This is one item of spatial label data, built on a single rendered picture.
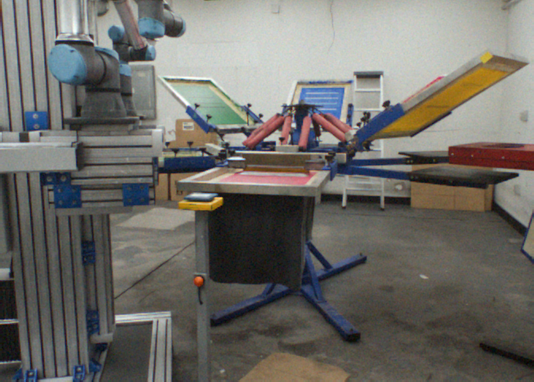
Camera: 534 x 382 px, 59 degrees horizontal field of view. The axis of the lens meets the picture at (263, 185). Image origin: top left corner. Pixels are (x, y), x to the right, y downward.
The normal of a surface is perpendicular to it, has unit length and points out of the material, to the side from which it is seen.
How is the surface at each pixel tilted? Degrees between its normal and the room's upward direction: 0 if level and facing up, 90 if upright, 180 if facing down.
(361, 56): 90
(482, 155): 90
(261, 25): 90
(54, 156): 90
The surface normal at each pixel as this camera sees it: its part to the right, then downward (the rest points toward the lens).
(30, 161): 0.18, 0.16
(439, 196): -0.22, -0.10
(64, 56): -0.26, 0.29
